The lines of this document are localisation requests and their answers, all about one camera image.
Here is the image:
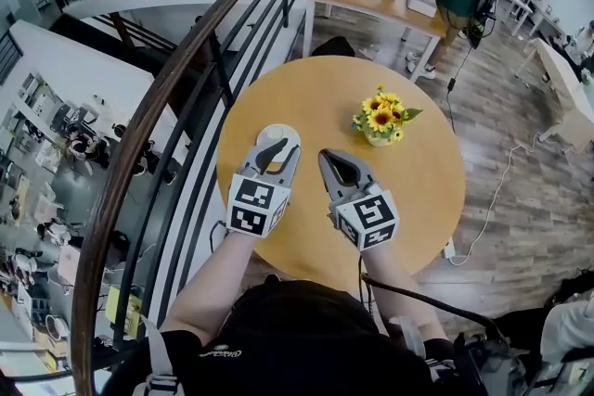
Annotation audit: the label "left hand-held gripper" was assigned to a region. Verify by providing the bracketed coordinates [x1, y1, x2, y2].
[226, 138, 301, 240]

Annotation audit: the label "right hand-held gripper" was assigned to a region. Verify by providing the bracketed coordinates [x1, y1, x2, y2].
[317, 148, 400, 252]

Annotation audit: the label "white saucer plate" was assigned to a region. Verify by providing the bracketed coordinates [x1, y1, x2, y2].
[255, 122, 302, 168]

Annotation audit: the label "person's right forearm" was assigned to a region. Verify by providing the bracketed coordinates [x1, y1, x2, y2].
[359, 243, 449, 344]

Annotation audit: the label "person's left forearm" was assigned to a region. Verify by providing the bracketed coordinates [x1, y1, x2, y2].
[160, 229, 261, 344]

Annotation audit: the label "potted sunflowers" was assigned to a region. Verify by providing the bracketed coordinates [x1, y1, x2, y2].
[351, 83, 424, 148]

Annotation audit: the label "wooden handrail black metal railing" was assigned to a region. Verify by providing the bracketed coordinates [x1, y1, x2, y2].
[45, 0, 321, 396]

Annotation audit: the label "person's black shirt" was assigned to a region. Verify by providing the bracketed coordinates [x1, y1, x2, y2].
[99, 275, 458, 396]

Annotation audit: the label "white book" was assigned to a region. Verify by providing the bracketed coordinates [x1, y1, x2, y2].
[407, 0, 438, 19]

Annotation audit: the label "yellow box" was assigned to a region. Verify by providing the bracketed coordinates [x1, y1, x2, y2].
[105, 285, 143, 335]

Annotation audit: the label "dark equipment box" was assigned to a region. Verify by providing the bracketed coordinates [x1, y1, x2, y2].
[453, 331, 530, 396]

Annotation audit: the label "long pale table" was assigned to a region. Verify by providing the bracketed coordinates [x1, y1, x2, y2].
[513, 36, 594, 154]

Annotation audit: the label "thin left gripper cable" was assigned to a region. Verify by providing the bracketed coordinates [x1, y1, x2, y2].
[209, 220, 232, 254]

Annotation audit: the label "dark right gripper cable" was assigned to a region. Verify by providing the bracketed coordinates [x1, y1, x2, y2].
[356, 254, 507, 339]

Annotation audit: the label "black power adapter cable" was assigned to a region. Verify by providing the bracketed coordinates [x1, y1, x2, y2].
[445, 45, 472, 135]

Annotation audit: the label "white floor cable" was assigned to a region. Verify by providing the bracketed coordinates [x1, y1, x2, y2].
[447, 132, 544, 268]

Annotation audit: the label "grey shoulder strap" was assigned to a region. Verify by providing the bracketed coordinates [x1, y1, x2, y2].
[389, 314, 428, 361]
[138, 314, 180, 396]

